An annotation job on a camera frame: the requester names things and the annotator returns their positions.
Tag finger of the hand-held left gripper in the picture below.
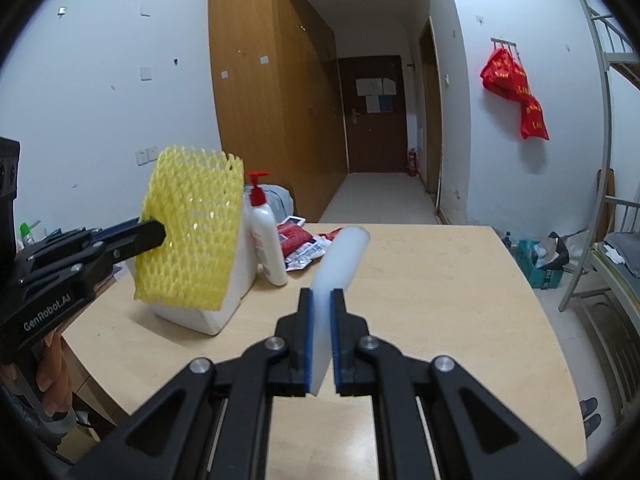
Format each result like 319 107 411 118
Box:
95 216 146 236
90 220 167 264

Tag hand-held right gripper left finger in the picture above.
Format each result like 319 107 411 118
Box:
67 287 315 480

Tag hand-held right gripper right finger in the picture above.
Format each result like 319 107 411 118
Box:
330 287 585 480

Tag yellow foam net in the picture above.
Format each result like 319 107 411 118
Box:
133 145 246 311

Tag white foam box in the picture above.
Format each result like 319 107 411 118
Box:
125 199 262 337

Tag person's left hand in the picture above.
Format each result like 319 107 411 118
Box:
34 332 74 415

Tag red and white snack packets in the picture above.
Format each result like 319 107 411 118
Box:
284 236 333 272

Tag red snack packet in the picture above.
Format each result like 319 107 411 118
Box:
276 224 313 259

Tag white lotion pump bottle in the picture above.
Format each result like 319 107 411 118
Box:
246 171 289 287

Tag light blue cloth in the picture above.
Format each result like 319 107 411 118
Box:
243 185 295 222

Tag tall wooden wardrobe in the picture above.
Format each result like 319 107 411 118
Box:
207 0 349 223

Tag dark brown door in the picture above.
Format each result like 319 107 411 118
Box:
338 55 407 173

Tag teal plastic crate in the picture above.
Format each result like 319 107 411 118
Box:
517 237 568 290

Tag black plastic bag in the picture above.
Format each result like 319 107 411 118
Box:
547 231 572 269

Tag grey folded clothes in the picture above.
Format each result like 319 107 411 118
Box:
602 232 640 279

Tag leaning wooden board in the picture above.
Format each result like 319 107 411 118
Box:
597 167 616 241

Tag red hanging bag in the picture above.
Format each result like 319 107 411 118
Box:
480 49 550 141

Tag white metal bunk bed frame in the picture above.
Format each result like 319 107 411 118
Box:
557 0 640 411

